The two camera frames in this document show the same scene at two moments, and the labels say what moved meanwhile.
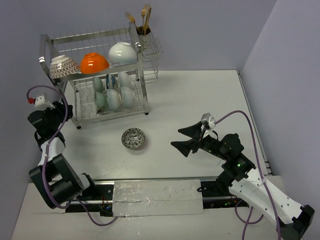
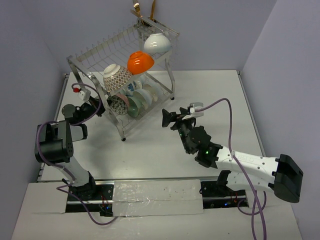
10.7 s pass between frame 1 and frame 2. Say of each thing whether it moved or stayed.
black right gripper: moved
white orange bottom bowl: moved
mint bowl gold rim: moved
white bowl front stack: moved
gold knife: moved
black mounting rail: stayed
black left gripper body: moved
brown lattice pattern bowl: moved
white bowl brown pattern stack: moved
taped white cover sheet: stayed
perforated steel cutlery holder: moved
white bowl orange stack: moved
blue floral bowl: moved
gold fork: moved
